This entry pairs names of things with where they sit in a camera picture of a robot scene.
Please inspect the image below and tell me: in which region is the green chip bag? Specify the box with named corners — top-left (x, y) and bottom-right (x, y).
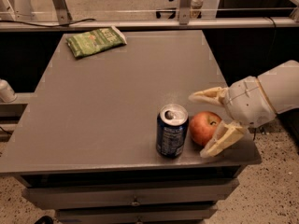
top-left (66, 26), bottom-right (127, 58)

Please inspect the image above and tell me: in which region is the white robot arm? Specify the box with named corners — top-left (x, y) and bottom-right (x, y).
top-left (189, 60), bottom-right (299, 158)

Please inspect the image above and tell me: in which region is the black cable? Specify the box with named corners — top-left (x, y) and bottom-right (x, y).
top-left (0, 17), bottom-right (97, 28)

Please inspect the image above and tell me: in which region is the grey drawer cabinet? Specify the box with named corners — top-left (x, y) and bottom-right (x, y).
top-left (0, 30), bottom-right (261, 224)

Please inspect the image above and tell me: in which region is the red apple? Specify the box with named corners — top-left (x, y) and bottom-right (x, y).
top-left (189, 111), bottom-right (221, 147)

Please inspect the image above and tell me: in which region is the metal railing frame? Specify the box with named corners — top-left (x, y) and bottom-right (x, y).
top-left (0, 0), bottom-right (298, 31)

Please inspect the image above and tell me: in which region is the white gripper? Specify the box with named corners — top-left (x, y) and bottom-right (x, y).
top-left (189, 77), bottom-right (276, 158)

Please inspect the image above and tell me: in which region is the blue pepsi can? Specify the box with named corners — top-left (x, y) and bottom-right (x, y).
top-left (156, 104), bottom-right (189, 158)

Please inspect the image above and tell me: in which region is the white bottle at left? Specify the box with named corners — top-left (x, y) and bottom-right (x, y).
top-left (0, 79), bottom-right (17, 103)

